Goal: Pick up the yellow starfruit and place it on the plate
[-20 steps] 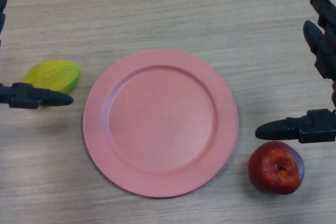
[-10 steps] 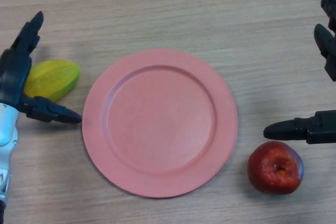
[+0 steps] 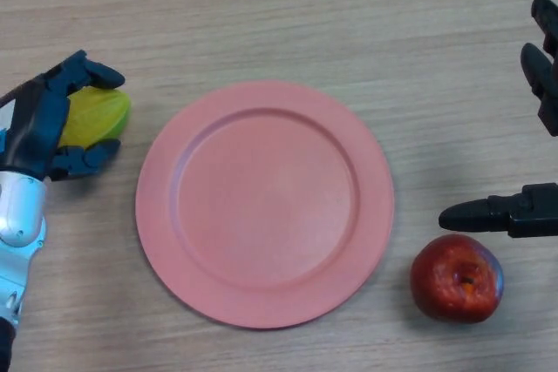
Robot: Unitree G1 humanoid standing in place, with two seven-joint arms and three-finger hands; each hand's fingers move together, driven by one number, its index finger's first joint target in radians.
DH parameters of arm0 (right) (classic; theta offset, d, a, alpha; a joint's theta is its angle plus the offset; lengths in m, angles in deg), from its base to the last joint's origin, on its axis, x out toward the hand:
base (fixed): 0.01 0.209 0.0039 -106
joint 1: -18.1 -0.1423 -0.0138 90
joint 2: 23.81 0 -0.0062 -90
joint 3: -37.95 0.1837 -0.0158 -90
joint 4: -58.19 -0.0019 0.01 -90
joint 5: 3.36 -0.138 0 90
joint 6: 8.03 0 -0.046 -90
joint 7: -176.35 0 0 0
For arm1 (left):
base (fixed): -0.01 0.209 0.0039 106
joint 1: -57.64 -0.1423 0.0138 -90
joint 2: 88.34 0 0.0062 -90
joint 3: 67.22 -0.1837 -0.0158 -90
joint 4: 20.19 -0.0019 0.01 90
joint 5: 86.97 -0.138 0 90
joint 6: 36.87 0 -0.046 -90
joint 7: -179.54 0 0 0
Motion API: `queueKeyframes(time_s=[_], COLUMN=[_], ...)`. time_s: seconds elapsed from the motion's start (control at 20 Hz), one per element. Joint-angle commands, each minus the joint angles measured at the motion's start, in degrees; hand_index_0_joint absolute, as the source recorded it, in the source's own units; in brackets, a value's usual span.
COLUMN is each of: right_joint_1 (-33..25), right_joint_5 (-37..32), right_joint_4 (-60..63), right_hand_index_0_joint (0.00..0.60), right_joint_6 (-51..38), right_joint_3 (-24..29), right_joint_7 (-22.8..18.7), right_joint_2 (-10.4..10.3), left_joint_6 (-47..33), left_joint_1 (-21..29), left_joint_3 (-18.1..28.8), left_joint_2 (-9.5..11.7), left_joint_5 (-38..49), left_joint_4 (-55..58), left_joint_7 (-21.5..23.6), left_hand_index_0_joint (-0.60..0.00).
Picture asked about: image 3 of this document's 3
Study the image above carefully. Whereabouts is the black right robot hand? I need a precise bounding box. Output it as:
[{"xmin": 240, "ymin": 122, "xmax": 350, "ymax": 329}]
[{"xmin": 438, "ymin": 0, "xmax": 558, "ymax": 240}]

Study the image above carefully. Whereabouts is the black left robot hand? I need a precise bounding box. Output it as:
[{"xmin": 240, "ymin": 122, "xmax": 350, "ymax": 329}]
[{"xmin": 0, "ymin": 50, "xmax": 126, "ymax": 182}]

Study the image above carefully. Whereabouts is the yellow green starfruit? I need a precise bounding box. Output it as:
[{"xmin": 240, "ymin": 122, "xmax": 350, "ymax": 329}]
[{"xmin": 58, "ymin": 86, "xmax": 133, "ymax": 148}]

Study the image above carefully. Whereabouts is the pink round plate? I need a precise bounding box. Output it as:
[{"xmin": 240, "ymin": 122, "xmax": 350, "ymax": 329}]
[{"xmin": 135, "ymin": 80, "xmax": 396, "ymax": 329}]

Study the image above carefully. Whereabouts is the red apple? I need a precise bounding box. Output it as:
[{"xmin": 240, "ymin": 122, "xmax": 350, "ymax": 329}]
[{"xmin": 410, "ymin": 233, "xmax": 506, "ymax": 324}]

